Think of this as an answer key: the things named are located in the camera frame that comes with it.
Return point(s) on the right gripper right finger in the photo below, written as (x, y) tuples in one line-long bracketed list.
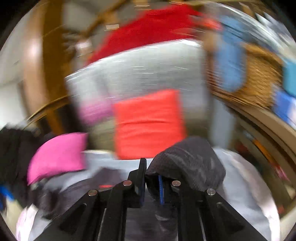
[(200, 215)]

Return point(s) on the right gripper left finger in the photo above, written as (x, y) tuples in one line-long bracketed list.
[(100, 215)]

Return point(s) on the dark grey garment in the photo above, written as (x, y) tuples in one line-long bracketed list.
[(191, 161)]

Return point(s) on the black clothes pile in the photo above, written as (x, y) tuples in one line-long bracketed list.
[(17, 149)]

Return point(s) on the light grey bed blanket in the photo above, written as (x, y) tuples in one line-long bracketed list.
[(242, 188)]

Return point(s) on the pink cushion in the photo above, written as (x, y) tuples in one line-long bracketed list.
[(61, 154)]

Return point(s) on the red square cushion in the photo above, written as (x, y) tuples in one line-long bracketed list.
[(147, 125)]

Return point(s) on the blue jacket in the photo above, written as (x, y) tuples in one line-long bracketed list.
[(5, 195)]

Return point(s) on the wooden shelf unit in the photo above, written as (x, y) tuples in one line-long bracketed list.
[(263, 140)]

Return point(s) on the brown wooden cabinet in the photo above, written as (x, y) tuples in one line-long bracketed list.
[(45, 66)]

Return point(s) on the silver foil insulation panel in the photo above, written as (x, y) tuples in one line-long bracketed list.
[(177, 64)]

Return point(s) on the wicker basket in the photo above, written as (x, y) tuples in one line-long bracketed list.
[(264, 73)]

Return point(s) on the light blue cloth in basket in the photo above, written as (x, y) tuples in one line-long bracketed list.
[(230, 58)]

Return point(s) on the teal fashion box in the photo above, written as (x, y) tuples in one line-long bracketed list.
[(289, 77)]

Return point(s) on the red plush blanket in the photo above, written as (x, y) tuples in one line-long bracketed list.
[(157, 25)]

